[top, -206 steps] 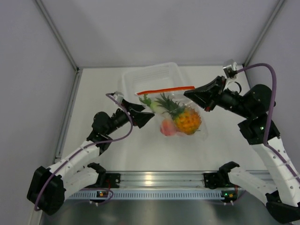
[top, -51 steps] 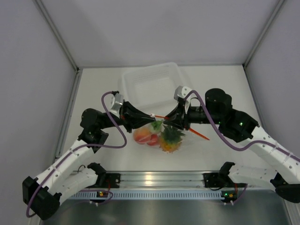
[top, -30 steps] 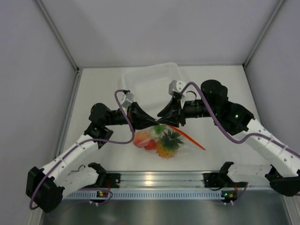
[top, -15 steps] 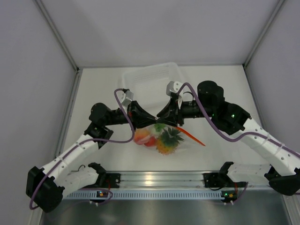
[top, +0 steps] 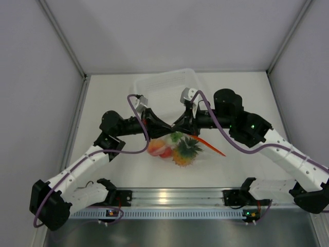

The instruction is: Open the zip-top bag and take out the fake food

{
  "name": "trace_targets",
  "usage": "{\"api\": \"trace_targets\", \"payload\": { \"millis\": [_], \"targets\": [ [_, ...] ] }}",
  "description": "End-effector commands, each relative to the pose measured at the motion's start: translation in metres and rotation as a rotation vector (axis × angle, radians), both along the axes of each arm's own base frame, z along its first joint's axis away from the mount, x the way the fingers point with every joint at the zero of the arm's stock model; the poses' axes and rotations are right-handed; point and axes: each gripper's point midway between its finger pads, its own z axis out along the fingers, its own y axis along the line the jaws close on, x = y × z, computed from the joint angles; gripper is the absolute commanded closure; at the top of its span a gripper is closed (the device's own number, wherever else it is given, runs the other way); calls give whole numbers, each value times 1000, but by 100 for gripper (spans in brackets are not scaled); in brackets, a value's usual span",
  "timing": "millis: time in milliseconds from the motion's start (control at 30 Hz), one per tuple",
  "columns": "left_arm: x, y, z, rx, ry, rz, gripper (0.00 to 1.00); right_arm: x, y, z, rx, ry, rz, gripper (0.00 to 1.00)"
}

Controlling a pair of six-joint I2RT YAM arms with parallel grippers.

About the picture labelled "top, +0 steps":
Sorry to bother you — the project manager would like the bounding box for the orange fake pineapple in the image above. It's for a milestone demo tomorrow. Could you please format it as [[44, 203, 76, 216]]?
[[172, 137, 203, 167]]

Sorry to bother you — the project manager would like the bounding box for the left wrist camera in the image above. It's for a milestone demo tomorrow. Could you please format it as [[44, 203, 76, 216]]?
[[134, 95, 148, 113]]

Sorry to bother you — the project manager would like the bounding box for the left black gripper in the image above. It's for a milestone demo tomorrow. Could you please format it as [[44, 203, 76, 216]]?
[[115, 108, 175, 143]]

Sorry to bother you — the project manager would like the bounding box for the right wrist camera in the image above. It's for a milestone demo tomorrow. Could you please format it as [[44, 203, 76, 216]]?
[[180, 87, 199, 104]]

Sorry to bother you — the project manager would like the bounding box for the fake peach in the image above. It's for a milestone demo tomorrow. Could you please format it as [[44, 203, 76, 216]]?
[[148, 139, 168, 156]]

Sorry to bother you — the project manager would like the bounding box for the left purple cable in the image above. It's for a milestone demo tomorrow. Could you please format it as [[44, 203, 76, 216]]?
[[33, 94, 151, 228]]

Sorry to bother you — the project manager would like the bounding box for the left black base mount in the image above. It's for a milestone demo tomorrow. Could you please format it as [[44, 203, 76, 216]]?
[[101, 189, 133, 207]]

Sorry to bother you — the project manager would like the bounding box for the white plastic basket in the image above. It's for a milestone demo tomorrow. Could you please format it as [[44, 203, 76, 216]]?
[[134, 68, 202, 125]]

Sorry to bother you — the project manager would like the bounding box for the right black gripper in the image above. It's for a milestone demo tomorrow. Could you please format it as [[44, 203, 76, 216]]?
[[172, 104, 232, 137]]

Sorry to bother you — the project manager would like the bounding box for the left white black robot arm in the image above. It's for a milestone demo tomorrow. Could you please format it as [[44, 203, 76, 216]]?
[[29, 108, 173, 231]]

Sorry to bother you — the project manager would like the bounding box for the slotted cable duct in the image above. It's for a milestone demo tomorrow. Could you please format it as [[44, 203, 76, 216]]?
[[69, 208, 261, 221]]

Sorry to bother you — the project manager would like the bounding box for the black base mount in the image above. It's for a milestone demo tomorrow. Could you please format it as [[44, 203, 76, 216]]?
[[223, 189, 250, 207], [101, 189, 133, 207]]

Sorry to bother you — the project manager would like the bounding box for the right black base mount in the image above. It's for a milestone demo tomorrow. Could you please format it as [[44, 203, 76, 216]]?
[[223, 189, 250, 207]]

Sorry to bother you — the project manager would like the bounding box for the aluminium mounting rail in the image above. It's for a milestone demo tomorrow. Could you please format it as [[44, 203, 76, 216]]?
[[41, 187, 296, 207]]

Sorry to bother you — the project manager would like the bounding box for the purple cable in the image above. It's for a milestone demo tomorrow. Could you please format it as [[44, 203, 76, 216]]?
[[33, 94, 151, 228], [190, 90, 329, 174]]

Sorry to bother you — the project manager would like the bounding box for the red fake fruit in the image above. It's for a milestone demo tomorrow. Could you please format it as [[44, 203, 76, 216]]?
[[159, 147, 172, 158]]

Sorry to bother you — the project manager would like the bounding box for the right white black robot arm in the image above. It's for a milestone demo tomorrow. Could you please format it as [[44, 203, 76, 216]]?
[[174, 88, 328, 214]]

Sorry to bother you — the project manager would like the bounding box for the clear zip bag orange seal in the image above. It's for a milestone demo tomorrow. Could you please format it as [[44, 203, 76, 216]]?
[[147, 132, 226, 167]]

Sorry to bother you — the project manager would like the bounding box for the white fake radish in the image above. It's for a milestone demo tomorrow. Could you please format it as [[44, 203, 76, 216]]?
[[164, 132, 184, 148]]

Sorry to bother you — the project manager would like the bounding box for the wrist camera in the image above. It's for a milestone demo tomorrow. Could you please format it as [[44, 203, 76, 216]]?
[[180, 87, 199, 104], [134, 95, 148, 113]]

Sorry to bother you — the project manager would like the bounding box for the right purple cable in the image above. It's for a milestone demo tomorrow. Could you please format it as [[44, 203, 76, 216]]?
[[190, 90, 329, 174]]

